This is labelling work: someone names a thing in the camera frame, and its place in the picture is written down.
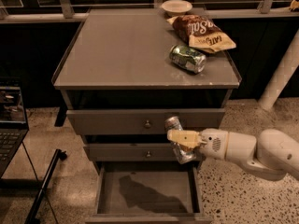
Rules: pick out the grey open bottom drawer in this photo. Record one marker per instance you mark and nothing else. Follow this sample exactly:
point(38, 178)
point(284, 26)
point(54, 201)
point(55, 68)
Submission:
point(148, 192)

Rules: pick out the black stand leg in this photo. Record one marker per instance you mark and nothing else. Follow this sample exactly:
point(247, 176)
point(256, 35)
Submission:
point(58, 155)

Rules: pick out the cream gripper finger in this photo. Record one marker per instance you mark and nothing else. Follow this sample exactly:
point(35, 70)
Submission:
point(189, 139)

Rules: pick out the black laptop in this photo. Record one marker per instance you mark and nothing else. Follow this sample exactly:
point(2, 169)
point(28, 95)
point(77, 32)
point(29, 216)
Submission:
point(13, 120)

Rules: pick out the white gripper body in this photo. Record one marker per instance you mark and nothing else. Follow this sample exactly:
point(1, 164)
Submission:
point(214, 144)

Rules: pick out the grey middle drawer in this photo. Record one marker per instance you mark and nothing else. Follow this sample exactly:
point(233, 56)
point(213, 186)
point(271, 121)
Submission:
point(130, 152)

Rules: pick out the grey drawer cabinet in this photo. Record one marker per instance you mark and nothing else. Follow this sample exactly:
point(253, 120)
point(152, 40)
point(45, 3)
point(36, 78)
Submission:
point(119, 59)

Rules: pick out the white diagonal pole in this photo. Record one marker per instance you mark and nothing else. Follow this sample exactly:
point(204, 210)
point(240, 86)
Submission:
point(286, 68)

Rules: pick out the grey top drawer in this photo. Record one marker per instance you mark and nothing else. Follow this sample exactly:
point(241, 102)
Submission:
point(140, 121)

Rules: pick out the metal window railing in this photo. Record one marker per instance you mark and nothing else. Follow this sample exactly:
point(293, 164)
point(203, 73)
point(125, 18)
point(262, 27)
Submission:
point(65, 3)

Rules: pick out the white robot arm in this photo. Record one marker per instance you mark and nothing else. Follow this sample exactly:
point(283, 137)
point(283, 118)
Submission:
point(270, 156)

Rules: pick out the silver redbull can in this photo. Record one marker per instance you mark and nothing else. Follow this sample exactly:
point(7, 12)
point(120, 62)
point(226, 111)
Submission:
point(182, 154)

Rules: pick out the brown chip bag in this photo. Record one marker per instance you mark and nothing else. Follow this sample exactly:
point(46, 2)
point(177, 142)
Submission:
point(201, 33)

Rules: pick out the white ceramic bowl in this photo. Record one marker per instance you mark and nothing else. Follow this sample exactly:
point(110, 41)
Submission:
point(176, 7)

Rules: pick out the green soda can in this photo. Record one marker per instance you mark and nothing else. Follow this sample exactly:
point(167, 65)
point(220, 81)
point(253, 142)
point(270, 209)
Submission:
point(188, 58)

